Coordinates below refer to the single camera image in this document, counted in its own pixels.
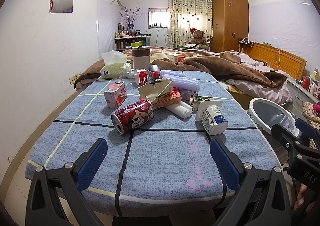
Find white yogurt cup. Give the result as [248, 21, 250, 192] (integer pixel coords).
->
[195, 100, 228, 136]

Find green tea carton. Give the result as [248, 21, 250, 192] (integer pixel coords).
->
[189, 95, 214, 110]

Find red soda can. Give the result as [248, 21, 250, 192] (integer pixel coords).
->
[111, 100, 155, 135]

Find orange red medicine box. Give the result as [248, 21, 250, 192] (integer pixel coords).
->
[153, 87, 182, 109]

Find paper cup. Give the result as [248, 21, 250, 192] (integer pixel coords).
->
[138, 78, 173, 104]

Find purple grape milk carton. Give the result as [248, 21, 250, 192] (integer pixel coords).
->
[177, 88, 198, 101]

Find white trash bin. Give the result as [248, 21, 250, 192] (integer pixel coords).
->
[248, 98, 299, 136]

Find floral quilted cloth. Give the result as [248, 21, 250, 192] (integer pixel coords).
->
[302, 102, 320, 130]

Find pink bed sheet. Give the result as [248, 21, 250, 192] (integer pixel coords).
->
[219, 51, 293, 106]

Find grey bedside drawer cabinet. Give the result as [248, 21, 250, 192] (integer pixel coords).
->
[283, 78, 319, 121]

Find red jar on cabinet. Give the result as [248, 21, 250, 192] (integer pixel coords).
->
[301, 76, 310, 90]

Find wooden headboard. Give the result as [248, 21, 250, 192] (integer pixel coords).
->
[242, 43, 306, 80]

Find brown fleece blanket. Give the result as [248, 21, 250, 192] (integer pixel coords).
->
[74, 46, 288, 89]

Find blue patterned table cover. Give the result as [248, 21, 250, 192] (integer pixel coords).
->
[24, 70, 282, 217]

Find orange box on bed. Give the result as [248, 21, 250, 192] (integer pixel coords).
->
[173, 54, 184, 64]

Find pink milk carton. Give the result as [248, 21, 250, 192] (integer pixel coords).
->
[104, 82, 127, 108]

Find brown teddy bear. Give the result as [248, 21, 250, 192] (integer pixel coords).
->
[190, 28, 209, 51]

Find wooden wardrobe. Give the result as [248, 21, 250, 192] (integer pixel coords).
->
[210, 0, 249, 52]

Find dark blue flat case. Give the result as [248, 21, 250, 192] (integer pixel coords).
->
[149, 64, 161, 73]

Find clear cola bottle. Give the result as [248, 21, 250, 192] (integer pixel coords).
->
[119, 69, 160, 86]

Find green tissue pack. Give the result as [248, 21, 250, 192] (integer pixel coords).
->
[100, 50, 131, 80]

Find heart patterned curtain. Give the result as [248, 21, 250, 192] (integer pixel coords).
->
[167, 0, 213, 48]

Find beige brown tumbler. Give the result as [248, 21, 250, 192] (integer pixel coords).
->
[132, 46, 150, 69]

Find cluttered shelf desk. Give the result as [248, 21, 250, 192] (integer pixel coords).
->
[114, 30, 151, 51]

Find wall mirror with red knot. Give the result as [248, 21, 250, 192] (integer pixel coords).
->
[49, 0, 73, 13]

